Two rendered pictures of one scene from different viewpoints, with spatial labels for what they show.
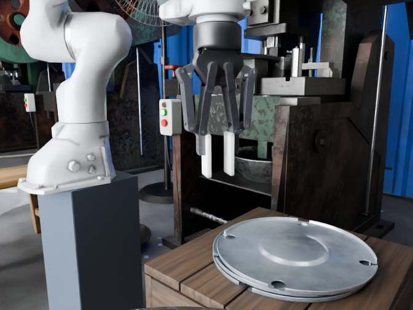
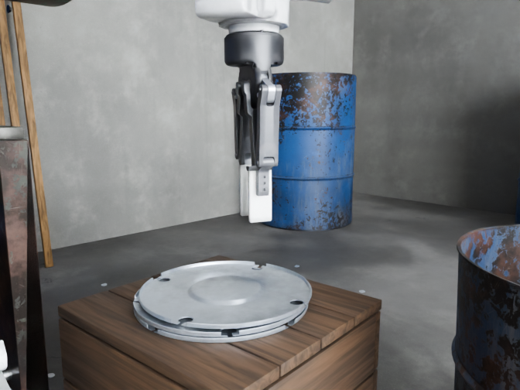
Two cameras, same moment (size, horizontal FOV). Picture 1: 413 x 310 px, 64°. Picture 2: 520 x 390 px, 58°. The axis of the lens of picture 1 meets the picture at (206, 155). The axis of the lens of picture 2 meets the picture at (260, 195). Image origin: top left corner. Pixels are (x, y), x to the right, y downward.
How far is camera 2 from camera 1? 80 cm
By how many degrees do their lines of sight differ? 88
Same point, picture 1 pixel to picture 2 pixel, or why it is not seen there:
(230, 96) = not seen: hidden behind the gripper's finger
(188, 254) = (207, 360)
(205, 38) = (281, 53)
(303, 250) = (238, 283)
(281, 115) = (13, 157)
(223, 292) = (297, 338)
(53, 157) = not seen: outside the picture
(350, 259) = (251, 271)
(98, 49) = not seen: outside the picture
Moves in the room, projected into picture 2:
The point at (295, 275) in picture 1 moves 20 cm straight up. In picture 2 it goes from (281, 294) to (282, 175)
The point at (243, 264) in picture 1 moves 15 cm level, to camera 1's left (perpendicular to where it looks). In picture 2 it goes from (259, 315) to (259, 368)
